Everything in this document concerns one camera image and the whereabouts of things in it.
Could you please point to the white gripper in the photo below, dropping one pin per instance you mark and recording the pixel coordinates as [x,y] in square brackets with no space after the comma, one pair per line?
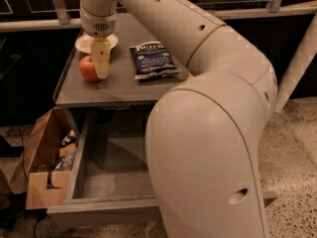
[98,26]

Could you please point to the snack packets in box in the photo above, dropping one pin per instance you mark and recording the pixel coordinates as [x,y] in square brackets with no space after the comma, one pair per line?
[67,153]

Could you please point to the open grey top drawer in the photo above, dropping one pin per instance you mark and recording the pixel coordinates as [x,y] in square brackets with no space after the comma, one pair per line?
[112,182]

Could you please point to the white paper bowl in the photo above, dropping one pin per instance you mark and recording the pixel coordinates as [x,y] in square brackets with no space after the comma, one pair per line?
[83,43]

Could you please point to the metal window railing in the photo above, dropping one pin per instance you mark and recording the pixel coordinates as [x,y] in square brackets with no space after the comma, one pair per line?
[30,15]

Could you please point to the dark blue chip bag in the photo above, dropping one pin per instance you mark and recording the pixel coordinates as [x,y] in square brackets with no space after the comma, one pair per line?
[153,60]

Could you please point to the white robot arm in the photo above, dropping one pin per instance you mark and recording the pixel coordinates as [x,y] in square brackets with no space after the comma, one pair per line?
[229,75]

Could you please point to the grey cabinet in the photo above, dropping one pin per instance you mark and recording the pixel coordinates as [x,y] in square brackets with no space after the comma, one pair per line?
[74,93]

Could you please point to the red apple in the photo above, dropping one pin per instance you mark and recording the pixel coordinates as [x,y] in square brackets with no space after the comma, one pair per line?
[87,69]

